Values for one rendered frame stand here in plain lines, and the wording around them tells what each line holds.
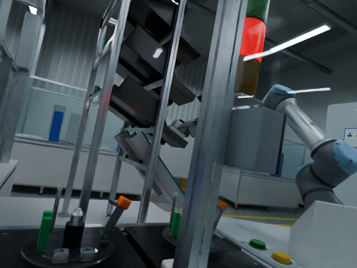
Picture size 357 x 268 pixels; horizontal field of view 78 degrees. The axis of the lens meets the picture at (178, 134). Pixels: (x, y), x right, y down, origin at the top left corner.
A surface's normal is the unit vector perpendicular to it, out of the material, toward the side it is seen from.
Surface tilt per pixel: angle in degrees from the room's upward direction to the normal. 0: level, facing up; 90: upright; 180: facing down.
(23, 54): 90
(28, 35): 90
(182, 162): 90
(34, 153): 90
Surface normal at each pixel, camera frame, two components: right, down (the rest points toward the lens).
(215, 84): -0.84, -0.19
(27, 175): 0.40, 0.00
